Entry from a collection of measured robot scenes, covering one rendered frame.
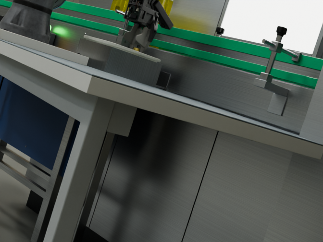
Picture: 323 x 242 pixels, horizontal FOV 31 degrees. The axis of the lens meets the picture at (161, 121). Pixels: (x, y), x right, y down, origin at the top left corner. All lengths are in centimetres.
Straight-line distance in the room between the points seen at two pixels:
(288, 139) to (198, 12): 101
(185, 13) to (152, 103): 119
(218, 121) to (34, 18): 76
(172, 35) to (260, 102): 48
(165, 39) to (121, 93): 101
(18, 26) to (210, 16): 75
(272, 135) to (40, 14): 81
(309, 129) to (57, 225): 63
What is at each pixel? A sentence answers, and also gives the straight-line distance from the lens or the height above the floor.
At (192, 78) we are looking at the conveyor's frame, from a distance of 187.
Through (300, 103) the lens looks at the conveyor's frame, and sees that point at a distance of 161.
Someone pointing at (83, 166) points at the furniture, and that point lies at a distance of 108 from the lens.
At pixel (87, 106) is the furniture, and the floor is 69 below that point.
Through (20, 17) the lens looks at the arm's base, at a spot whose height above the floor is 83.
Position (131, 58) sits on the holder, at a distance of 181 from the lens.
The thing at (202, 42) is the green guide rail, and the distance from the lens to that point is 190.
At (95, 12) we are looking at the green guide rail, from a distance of 221.
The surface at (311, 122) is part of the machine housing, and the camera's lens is 139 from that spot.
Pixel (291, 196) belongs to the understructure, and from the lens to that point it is 139.
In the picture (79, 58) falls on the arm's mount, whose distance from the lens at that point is 174.
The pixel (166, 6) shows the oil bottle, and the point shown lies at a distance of 214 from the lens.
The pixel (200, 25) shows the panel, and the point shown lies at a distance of 216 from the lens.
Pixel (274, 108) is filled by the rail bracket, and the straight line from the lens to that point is 164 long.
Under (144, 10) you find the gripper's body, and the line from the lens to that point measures 184.
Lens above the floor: 77
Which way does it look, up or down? 4 degrees down
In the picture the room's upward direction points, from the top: 18 degrees clockwise
